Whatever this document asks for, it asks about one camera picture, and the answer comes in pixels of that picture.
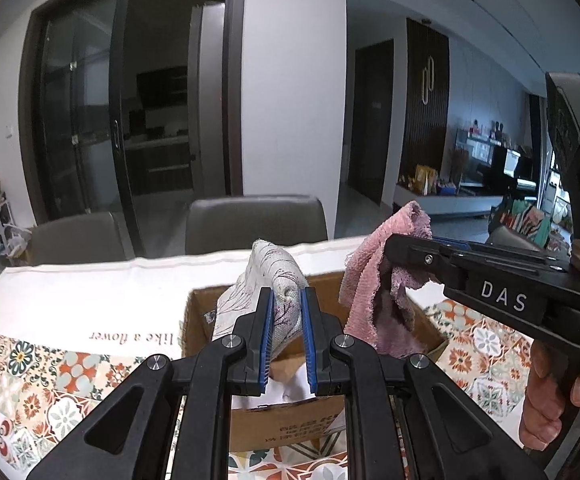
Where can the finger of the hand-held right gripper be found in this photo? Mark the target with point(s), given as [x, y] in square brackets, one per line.
[420, 260]
[455, 245]

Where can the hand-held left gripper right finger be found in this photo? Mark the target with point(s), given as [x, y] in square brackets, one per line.
[309, 340]

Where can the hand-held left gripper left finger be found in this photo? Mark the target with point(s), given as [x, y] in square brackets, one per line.
[267, 340]

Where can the white floral printed cloth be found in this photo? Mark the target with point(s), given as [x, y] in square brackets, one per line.
[282, 300]

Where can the pink terry towel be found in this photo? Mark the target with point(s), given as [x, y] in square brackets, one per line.
[370, 300]

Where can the brown cardboard box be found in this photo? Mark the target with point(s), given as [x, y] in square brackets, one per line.
[280, 425]

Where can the person's right hand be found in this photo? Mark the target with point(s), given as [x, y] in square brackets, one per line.
[540, 400]

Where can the low tv cabinet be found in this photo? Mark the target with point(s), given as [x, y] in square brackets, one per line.
[470, 200]

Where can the colourful printed bag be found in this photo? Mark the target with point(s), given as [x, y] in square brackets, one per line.
[522, 220]

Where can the grey dining chair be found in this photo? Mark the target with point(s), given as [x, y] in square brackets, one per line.
[255, 225]
[79, 240]

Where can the dark wooden door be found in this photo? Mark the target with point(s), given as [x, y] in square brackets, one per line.
[370, 120]

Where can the tile patterned tablecloth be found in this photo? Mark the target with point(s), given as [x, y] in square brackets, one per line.
[69, 290]

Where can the grey refrigerator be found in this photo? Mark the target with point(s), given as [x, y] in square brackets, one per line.
[209, 100]

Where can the dark sliding glass door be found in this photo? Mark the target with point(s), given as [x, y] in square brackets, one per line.
[84, 110]

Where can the dark wall panel gold ornament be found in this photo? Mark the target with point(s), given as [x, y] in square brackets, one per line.
[425, 110]

